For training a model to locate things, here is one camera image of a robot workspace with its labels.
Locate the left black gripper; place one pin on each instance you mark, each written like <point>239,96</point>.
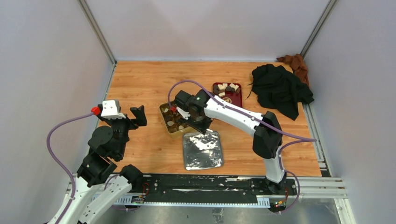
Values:
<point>140,119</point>

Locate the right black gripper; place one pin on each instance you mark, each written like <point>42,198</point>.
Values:
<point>202,128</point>

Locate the gold chocolate tin box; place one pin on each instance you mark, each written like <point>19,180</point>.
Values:
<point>179,128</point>

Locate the red chocolate tray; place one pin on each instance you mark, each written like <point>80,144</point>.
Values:
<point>229,92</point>

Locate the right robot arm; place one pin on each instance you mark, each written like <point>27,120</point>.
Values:
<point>263,128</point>

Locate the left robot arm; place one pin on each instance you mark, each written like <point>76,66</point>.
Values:
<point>95,188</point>

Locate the silver tin lid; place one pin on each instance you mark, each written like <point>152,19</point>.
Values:
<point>202,151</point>

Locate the black cloth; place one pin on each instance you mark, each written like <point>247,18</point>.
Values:
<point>277,88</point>

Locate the brown cloth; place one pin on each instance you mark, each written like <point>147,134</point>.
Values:
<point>299,67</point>

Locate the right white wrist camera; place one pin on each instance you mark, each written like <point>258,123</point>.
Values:
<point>182,102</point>

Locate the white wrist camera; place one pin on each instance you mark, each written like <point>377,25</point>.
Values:
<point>182,102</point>
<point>109,109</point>

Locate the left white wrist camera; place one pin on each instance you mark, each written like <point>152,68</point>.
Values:
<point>109,109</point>

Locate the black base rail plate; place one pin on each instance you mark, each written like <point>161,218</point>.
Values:
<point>209,189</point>

